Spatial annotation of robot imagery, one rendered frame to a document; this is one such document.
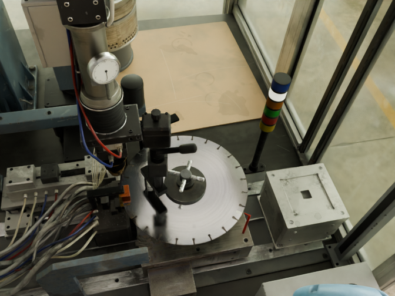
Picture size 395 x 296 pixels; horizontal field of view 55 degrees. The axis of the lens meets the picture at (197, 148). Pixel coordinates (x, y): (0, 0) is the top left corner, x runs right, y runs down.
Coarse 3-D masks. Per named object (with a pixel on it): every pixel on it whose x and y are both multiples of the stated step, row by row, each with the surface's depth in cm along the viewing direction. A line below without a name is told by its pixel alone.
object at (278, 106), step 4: (268, 96) 100; (268, 100) 101; (272, 100) 99; (268, 104) 101; (272, 104) 100; (276, 104) 100; (280, 104) 100; (272, 108) 101; (276, 108) 101; (280, 108) 102
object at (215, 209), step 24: (216, 144) 108; (168, 168) 102; (216, 168) 103; (240, 168) 103; (144, 192) 97; (216, 192) 98; (240, 192) 99; (144, 216) 93; (168, 216) 93; (192, 216) 94; (216, 216) 94; (168, 240) 90; (192, 240) 90
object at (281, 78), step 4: (280, 72) 96; (276, 76) 95; (280, 76) 95; (284, 76) 96; (288, 76) 96; (272, 80) 97; (276, 80) 94; (280, 80) 95; (284, 80) 95; (288, 80) 95; (272, 84) 96; (276, 84) 95; (280, 84) 94; (284, 84) 94; (288, 84) 94; (272, 88) 97; (276, 88) 95; (280, 88) 95; (284, 88) 95; (288, 88) 96; (280, 92) 96; (284, 92) 96
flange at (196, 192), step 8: (176, 168) 101; (184, 168) 101; (192, 168) 101; (168, 176) 99; (176, 176) 99; (200, 176) 100; (168, 184) 98; (176, 184) 98; (192, 184) 96; (200, 184) 98; (168, 192) 96; (176, 192) 96; (184, 192) 96; (192, 192) 97; (200, 192) 97; (176, 200) 95; (184, 200) 95; (192, 200) 95
